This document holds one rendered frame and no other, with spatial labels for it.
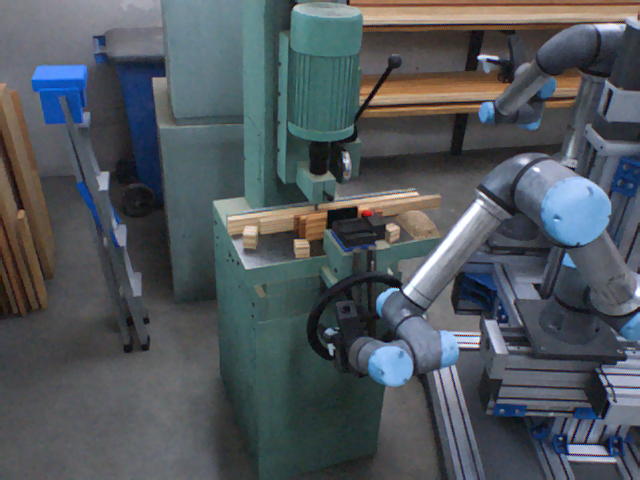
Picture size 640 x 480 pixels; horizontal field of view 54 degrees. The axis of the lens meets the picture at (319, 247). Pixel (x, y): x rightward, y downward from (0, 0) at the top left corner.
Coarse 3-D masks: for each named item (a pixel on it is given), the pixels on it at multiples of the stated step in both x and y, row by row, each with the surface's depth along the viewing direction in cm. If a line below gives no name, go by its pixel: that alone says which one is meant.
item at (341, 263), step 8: (328, 232) 168; (328, 240) 167; (328, 248) 168; (336, 248) 162; (376, 248) 163; (384, 248) 163; (328, 256) 169; (336, 256) 163; (344, 256) 159; (352, 256) 160; (376, 256) 163; (384, 256) 164; (328, 264) 170; (336, 264) 164; (344, 264) 161; (352, 264) 162; (376, 264) 165; (384, 264) 166; (336, 272) 165; (344, 272) 162; (352, 272) 163; (384, 272) 167
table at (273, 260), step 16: (400, 224) 186; (240, 240) 174; (272, 240) 175; (288, 240) 175; (320, 240) 176; (400, 240) 178; (416, 240) 179; (432, 240) 181; (240, 256) 167; (256, 256) 167; (272, 256) 168; (288, 256) 168; (320, 256) 169; (400, 256) 179; (416, 256) 182; (240, 272) 169; (256, 272) 164; (272, 272) 166; (288, 272) 168; (304, 272) 170; (320, 272) 171; (352, 288) 166
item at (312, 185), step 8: (304, 168) 176; (296, 176) 182; (304, 176) 175; (312, 176) 172; (320, 176) 172; (328, 176) 173; (304, 184) 176; (312, 184) 170; (320, 184) 171; (328, 184) 171; (304, 192) 177; (312, 192) 171; (320, 192) 172; (328, 192) 173; (312, 200) 172; (320, 200) 173
